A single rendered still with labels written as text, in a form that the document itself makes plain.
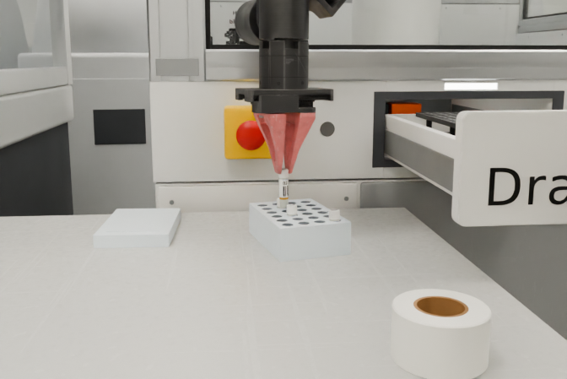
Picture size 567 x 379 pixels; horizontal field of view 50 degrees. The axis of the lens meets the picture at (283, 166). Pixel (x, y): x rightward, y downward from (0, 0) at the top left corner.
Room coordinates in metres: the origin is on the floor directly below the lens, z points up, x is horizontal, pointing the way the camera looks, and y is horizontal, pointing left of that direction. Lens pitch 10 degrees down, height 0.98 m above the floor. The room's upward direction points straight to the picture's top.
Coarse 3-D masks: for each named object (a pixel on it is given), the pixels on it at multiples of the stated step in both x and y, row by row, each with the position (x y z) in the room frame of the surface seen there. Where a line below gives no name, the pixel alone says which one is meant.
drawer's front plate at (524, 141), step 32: (480, 128) 0.57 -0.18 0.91; (512, 128) 0.57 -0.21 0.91; (544, 128) 0.57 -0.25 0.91; (480, 160) 0.57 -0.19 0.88; (512, 160) 0.57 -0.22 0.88; (544, 160) 0.57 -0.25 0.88; (480, 192) 0.57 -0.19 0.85; (512, 192) 0.57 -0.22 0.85; (544, 192) 0.57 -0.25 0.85; (480, 224) 0.57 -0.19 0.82; (512, 224) 0.57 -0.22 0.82; (544, 224) 0.58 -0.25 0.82
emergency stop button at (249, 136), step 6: (240, 126) 0.81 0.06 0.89; (246, 126) 0.81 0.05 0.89; (252, 126) 0.81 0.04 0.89; (258, 126) 0.81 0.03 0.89; (240, 132) 0.81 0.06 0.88; (246, 132) 0.81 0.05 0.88; (252, 132) 0.81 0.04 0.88; (258, 132) 0.81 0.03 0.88; (240, 138) 0.81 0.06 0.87; (246, 138) 0.81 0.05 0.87; (252, 138) 0.81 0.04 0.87; (258, 138) 0.81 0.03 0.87; (264, 138) 0.82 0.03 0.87; (240, 144) 0.81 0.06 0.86; (246, 144) 0.81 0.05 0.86; (252, 144) 0.81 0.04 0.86; (258, 144) 0.81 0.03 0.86
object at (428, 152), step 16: (400, 128) 0.83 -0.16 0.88; (416, 128) 0.76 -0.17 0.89; (432, 128) 0.73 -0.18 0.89; (448, 128) 0.93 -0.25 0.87; (384, 144) 0.90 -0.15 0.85; (400, 144) 0.82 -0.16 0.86; (416, 144) 0.75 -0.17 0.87; (432, 144) 0.70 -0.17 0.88; (448, 144) 0.65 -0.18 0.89; (400, 160) 0.82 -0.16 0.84; (416, 160) 0.75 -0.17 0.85; (432, 160) 0.69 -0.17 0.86; (448, 160) 0.64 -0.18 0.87; (432, 176) 0.69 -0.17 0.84; (448, 176) 0.64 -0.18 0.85; (448, 192) 0.65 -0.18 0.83
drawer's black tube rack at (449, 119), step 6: (420, 114) 0.87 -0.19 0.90; (426, 114) 0.87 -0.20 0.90; (432, 114) 0.86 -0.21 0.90; (438, 114) 0.86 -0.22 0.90; (444, 114) 0.86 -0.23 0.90; (450, 114) 0.86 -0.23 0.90; (456, 114) 0.86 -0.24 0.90; (426, 120) 0.87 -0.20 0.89; (432, 120) 0.82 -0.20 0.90; (438, 120) 0.80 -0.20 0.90; (444, 120) 0.77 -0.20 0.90; (450, 120) 0.78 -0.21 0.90; (426, 126) 0.87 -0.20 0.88; (450, 126) 0.75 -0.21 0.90; (444, 132) 0.89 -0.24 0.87; (450, 132) 0.78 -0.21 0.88
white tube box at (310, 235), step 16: (256, 208) 0.72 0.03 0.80; (272, 208) 0.72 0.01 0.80; (304, 208) 0.72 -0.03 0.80; (320, 208) 0.73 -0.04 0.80; (256, 224) 0.72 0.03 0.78; (272, 224) 0.66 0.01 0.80; (288, 224) 0.66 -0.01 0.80; (304, 224) 0.66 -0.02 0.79; (320, 224) 0.65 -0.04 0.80; (336, 224) 0.65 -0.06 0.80; (272, 240) 0.66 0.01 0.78; (288, 240) 0.64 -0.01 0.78; (304, 240) 0.64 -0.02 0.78; (320, 240) 0.65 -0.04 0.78; (336, 240) 0.65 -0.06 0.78; (288, 256) 0.64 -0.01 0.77; (304, 256) 0.64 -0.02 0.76; (320, 256) 0.65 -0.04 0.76
